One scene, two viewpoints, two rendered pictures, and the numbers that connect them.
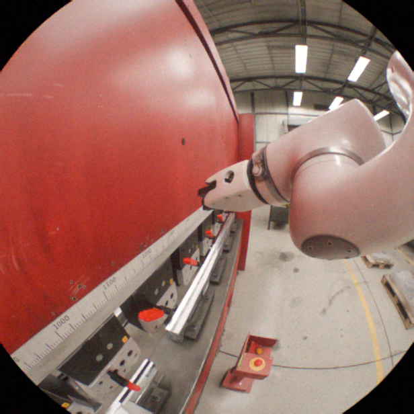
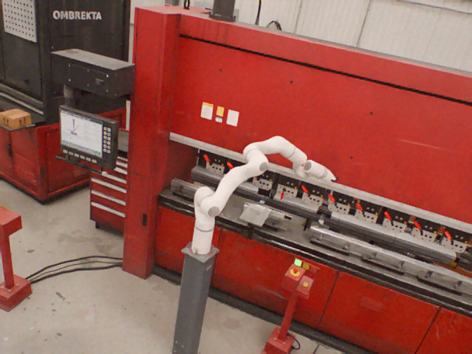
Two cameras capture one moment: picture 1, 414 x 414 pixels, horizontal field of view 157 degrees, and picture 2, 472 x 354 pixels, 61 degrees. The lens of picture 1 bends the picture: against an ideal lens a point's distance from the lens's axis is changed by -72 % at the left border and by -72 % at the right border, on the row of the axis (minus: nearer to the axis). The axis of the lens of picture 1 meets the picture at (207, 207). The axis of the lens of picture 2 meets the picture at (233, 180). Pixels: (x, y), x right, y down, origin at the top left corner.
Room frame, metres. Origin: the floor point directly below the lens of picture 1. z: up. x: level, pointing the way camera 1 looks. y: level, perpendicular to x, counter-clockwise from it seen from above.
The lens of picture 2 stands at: (-0.38, -2.52, 2.60)
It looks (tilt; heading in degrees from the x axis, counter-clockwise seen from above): 27 degrees down; 90
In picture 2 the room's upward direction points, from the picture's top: 11 degrees clockwise
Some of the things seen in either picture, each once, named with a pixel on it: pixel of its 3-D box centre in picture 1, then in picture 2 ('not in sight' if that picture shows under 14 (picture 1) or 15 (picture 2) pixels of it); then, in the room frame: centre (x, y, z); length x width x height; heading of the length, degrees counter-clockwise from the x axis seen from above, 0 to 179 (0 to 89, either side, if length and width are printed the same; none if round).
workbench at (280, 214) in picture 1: (283, 197); not in sight; (4.12, -2.31, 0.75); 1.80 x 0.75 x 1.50; 152
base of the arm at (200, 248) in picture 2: not in sight; (202, 238); (-0.50, -0.45, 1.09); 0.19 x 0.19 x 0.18
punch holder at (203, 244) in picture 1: (199, 232); (367, 209); (0.63, 0.03, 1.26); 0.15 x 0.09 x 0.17; 163
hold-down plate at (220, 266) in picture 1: (219, 268); (383, 264); (0.84, -0.08, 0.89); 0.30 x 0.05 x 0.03; 163
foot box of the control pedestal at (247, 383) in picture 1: (239, 380); (278, 345); (0.23, -0.26, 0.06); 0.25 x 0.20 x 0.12; 66
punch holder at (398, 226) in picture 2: (210, 219); (395, 218); (0.83, -0.02, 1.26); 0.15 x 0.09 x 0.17; 163
